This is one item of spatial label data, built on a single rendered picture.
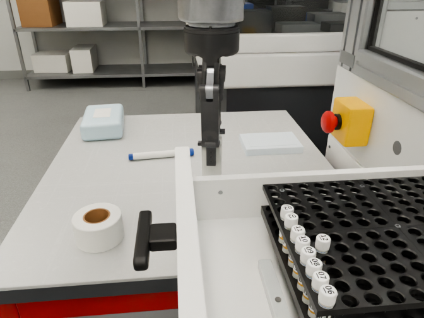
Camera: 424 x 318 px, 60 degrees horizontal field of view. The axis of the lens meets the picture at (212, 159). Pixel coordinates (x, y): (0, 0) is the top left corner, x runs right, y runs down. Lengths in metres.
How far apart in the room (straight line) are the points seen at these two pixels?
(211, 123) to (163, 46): 4.00
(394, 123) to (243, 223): 0.30
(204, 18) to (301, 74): 0.72
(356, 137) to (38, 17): 3.80
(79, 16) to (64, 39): 0.64
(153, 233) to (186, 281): 0.08
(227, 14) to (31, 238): 0.43
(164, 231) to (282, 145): 0.53
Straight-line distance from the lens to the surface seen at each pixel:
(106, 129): 0.89
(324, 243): 0.33
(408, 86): 0.62
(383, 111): 0.66
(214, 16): 0.48
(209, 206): 0.46
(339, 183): 0.45
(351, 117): 0.67
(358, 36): 0.75
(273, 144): 0.82
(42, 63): 4.37
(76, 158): 0.84
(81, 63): 4.21
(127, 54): 4.54
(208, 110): 0.49
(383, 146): 0.66
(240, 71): 1.11
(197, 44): 0.49
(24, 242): 0.62
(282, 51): 1.13
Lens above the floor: 1.12
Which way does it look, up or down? 27 degrees down
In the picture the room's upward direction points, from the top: straight up
